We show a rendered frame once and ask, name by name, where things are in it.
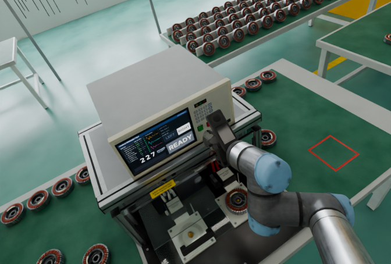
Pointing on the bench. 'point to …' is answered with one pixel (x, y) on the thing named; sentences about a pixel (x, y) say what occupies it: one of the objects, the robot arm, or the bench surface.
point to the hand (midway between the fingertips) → (206, 131)
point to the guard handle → (197, 242)
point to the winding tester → (159, 98)
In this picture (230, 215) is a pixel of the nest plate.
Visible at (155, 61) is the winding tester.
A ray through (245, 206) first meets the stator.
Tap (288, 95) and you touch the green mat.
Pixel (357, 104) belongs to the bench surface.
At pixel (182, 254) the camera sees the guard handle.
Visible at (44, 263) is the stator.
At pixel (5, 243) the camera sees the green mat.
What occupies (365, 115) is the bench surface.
